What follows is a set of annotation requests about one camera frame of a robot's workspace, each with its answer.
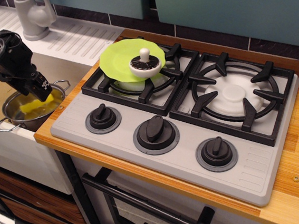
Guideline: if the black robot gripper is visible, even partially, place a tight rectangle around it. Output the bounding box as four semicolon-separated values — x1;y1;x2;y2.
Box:
0;30;53;102

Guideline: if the white toy mushroom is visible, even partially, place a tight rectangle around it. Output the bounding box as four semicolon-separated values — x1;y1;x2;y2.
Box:
129;48;162;79

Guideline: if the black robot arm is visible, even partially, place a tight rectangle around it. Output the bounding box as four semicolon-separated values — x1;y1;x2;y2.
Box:
0;30;53;102

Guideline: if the white toy sink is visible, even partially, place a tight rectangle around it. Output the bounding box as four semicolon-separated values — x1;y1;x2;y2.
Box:
0;16;123;194

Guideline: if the stainless steel pot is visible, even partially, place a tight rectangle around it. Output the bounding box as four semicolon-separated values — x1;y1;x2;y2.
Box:
0;80;71;132

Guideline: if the green plastic plate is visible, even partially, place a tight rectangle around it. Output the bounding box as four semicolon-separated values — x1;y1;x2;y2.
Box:
99;38;166;83

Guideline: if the grey toy faucet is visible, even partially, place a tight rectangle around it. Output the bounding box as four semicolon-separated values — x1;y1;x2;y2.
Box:
14;0;57;41

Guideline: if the black left stove knob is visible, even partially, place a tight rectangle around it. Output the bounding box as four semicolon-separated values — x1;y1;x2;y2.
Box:
85;103;122;135

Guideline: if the black stove knob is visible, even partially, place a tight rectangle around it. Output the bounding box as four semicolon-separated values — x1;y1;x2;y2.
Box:
85;103;122;135
196;137;238;173
133;115;180;155

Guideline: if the wooden drawer front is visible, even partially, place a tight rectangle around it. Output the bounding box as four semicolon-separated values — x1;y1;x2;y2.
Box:
0;167;86;224

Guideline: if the black middle stove knob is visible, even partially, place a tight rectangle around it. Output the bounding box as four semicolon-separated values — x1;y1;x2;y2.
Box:
133;115;180;155

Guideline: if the black left burner grate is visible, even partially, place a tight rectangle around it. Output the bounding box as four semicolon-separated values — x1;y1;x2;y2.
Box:
82;43;200;115

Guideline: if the black burner grate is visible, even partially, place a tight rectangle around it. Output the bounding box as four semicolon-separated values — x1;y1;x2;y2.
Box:
170;52;299;147
82;43;200;115

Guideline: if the grey toy stove top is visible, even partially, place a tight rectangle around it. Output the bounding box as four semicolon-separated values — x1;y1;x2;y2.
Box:
41;21;299;224

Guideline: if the black right stove knob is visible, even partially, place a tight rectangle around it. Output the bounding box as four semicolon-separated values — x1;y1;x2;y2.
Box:
196;137;238;173

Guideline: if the black right burner grate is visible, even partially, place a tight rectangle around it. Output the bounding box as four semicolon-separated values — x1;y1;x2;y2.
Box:
170;52;299;147

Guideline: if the black oven door handle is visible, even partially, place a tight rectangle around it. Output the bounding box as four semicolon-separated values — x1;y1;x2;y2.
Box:
82;173;214;224

